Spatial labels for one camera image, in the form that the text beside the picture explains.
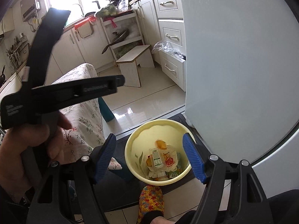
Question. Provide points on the wall gas water heater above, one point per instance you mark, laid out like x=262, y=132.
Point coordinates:
x=29, y=9

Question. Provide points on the green vegetables bag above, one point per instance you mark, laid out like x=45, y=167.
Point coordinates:
x=109, y=11

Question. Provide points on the floral tablecloth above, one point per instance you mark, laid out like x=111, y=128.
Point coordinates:
x=86, y=121

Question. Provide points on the small white wooden stool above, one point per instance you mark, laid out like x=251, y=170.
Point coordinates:
x=138, y=56

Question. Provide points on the yellow trash bin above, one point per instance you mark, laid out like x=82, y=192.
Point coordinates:
x=144, y=138

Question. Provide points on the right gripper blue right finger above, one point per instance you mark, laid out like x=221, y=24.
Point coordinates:
x=194, y=158

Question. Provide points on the clear bag on drawer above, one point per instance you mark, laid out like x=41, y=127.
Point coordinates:
x=165, y=46

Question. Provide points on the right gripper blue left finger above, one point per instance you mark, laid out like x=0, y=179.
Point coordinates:
x=103, y=156

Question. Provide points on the black wok on stove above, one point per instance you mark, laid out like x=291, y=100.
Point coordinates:
x=2, y=77

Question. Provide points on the black pan on cart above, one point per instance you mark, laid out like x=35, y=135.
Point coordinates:
x=119, y=37

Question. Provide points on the white plastic bag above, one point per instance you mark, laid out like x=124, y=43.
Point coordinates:
x=163, y=162

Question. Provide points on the colourful knitted slipper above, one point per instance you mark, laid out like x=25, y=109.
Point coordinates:
x=151, y=204

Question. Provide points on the red bag door hanger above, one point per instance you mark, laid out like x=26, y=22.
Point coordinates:
x=85, y=27

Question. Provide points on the white rolling shelf cart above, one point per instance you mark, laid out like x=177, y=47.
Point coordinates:
x=117, y=23

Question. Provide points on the white refrigerator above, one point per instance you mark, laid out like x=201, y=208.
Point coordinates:
x=242, y=84

